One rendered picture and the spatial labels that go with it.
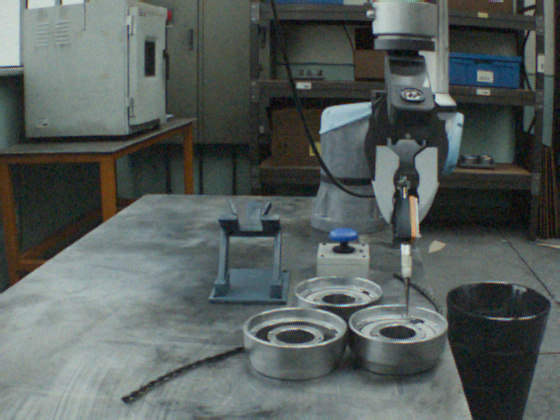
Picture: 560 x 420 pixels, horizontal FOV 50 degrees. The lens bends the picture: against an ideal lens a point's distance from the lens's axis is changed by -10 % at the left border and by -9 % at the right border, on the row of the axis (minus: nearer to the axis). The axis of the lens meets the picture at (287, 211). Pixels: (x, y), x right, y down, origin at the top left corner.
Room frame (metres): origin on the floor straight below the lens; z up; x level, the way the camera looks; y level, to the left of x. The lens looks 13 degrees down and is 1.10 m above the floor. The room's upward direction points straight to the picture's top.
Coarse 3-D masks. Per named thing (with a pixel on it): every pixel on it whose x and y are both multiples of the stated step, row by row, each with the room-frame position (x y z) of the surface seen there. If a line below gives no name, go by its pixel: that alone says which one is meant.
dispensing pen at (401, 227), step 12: (396, 204) 0.71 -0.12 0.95; (408, 204) 0.71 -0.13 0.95; (396, 216) 0.70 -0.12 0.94; (408, 216) 0.70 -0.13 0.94; (396, 228) 0.69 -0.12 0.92; (408, 228) 0.69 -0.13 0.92; (396, 240) 0.70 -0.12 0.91; (408, 240) 0.69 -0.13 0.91; (408, 252) 0.69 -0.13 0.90; (408, 264) 0.68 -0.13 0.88; (408, 276) 0.68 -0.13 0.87; (408, 288) 0.67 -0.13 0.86
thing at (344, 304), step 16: (304, 288) 0.75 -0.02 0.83; (320, 288) 0.76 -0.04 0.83; (336, 288) 0.77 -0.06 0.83; (352, 288) 0.76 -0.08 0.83; (368, 288) 0.76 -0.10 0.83; (304, 304) 0.69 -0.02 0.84; (320, 304) 0.68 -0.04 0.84; (336, 304) 0.75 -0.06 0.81; (352, 304) 0.71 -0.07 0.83; (368, 304) 0.68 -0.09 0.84
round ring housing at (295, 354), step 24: (264, 312) 0.65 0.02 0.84; (288, 312) 0.67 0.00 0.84; (312, 312) 0.66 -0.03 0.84; (288, 336) 0.64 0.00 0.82; (312, 336) 0.63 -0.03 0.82; (336, 336) 0.61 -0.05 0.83; (264, 360) 0.57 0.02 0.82; (288, 360) 0.57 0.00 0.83; (312, 360) 0.57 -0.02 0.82; (336, 360) 0.58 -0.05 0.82
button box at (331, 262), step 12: (324, 252) 0.87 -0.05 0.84; (336, 252) 0.87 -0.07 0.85; (348, 252) 0.86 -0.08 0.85; (360, 252) 0.87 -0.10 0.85; (324, 264) 0.85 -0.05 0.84; (336, 264) 0.84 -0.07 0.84; (348, 264) 0.84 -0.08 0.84; (360, 264) 0.84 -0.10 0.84; (324, 276) 0.85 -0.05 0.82; (360, 276) 0.84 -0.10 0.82
